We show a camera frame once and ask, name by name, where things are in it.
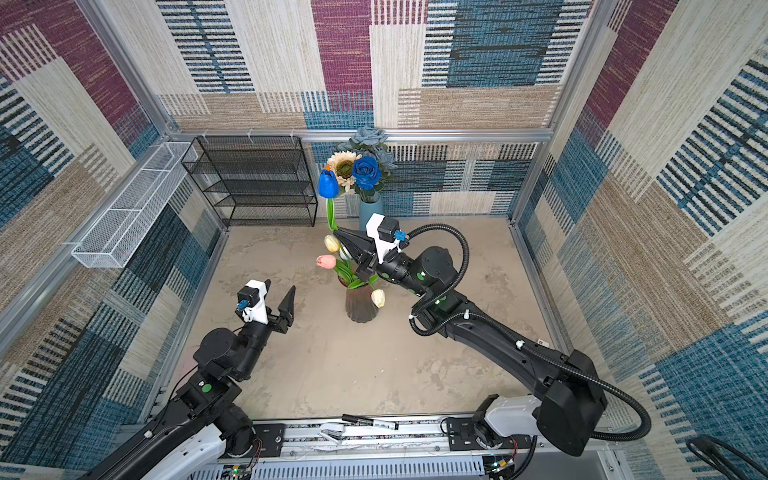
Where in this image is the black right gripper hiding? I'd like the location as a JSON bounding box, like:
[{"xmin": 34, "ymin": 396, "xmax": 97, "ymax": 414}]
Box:
[{"xmin": 335, "ymin": 226, "xmax": 428, "ymax": 298}]

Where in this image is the yellow white tulip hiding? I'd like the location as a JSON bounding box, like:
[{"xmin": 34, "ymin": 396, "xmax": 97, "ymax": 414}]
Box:
[{"xmin": 324, "ymin": 234, "xmax": 341, "ymax": 254}]

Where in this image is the pink tulip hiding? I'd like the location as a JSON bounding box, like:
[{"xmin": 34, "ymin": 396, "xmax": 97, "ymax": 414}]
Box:
[{"xmin": 316, "ymin": 254, "xmax": 354, "ymax": 288}]

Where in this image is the light blue ceramic vase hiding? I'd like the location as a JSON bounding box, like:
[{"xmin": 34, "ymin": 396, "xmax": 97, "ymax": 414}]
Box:
[{"xmin": 359, "ymin": 193, "xmax": 383, "ymax": 231}]

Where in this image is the dark blue tulip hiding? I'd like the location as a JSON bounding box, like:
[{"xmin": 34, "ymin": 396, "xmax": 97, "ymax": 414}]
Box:
[{"xmin": 317, "ymin": 166, "xmax": 340, "ymax": 232}]

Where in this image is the dark red glass vase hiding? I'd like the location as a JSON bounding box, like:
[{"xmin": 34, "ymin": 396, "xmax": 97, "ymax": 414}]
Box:
[{"xmin": 345, "ymin": 284, "xmax": 379, "ymax": 323}]

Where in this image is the dusty blue rose bouquet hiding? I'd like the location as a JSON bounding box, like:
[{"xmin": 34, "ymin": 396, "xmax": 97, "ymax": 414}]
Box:
[{"xmin": 335, "ymin": 126, "xmax": 397, "ymax": 179}]

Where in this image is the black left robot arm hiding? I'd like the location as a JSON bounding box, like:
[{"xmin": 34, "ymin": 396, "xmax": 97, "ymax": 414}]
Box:
[{"xmin": 81, "ymin": 280, "xmax": 296, "ymax": 479}]

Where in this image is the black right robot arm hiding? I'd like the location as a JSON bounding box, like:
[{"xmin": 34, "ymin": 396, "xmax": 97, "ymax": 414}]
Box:
[{"xmin": 333, "ymin": 223, "xmax": 607, "ymax": 456}]

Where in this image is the pink tray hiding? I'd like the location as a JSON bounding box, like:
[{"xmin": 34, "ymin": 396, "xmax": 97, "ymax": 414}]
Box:
[{"xmin": 171, "ymin": 350, "xmax": 197, "ymax": 385}]

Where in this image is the black marker pen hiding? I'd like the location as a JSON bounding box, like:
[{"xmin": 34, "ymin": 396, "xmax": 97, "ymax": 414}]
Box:
[{"xmin": 341, "ymin": 414, "xmax": 399, "ymax": 431}]

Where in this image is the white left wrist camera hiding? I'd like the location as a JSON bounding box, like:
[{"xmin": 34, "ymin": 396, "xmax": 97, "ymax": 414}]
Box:
[{"xmin": 235, "ymin": 280, "xmax": 267, "ymax": 323}]

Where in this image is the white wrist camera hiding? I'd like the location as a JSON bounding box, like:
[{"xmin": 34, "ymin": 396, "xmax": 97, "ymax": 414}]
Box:
[
  {"xmin": 366, "ymin": 213, "xmax": 407, "ymax": 264},
  {"xmin": 235, "ymin": 280, "xmax": 267, "ymax": 323}
]

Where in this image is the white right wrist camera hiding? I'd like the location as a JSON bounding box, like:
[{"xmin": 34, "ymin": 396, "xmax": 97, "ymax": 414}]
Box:
[{"xmin": 366, "ymin": 213, "xmax": 407, "ymax": 264}]

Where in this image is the black wire mesh shelf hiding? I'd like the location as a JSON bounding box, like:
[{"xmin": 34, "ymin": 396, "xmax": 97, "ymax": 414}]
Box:
[{"xmin": 181, "ymin": 136, "xmax": 318, "ymax": 227}]

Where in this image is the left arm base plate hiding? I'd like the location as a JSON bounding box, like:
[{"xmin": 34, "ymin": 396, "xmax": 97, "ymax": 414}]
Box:
[{"xmin": 244, "ymin": 423, "xmax": 287, "ymax": 460}]

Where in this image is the white wire mesh basket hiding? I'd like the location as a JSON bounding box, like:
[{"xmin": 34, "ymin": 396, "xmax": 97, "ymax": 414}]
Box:
[{"xmin": 71, "ymin": 142, "xmax": 190, "ymax": 269}]

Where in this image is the black corrugated cable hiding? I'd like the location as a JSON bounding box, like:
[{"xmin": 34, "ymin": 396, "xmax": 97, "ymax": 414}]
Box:
[{"xmin": 404, "ymin": 223, "xmax": 653, "ymax": 443}]

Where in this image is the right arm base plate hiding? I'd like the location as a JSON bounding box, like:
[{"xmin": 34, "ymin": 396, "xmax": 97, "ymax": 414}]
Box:
[{"xmin": 439, "ymin": 416, "xmax": 532, "ymax": 451}]

